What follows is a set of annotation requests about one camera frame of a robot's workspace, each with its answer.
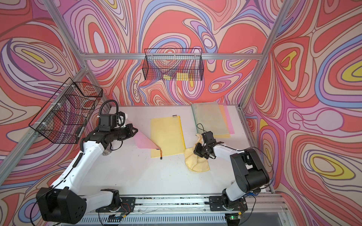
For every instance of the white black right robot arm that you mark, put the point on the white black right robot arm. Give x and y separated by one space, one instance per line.
249 171

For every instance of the clear mesh document bag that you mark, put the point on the clear mesh document bag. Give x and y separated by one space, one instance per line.
207 117

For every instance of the black wire basket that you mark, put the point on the black wire basket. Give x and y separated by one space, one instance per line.
173 64
65 115

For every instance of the yellow microfiber cloth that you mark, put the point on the yellow microfiber cloth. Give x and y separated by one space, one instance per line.
193 162

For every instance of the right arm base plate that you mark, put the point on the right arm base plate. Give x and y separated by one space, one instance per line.
222 203

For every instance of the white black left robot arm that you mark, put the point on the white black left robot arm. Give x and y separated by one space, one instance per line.
62 201

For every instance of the pink mesh document bag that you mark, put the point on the pink mesh document bag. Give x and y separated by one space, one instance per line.
229 120

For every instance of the pale yellow document bag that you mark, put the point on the pale yellow document bag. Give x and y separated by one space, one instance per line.
167 134

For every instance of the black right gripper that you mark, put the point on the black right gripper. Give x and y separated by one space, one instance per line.
197 151

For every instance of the black wire basket back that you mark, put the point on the black wire basket back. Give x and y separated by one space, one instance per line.
173 64

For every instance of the black wire basket left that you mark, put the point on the black wire basket left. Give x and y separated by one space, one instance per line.
65 115

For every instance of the yellow mesh document bag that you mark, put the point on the yellow mesh document bag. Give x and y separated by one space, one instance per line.
227 133

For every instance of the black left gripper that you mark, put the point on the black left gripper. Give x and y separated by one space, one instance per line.
128 128

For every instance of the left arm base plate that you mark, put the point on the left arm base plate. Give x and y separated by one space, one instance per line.
122 205

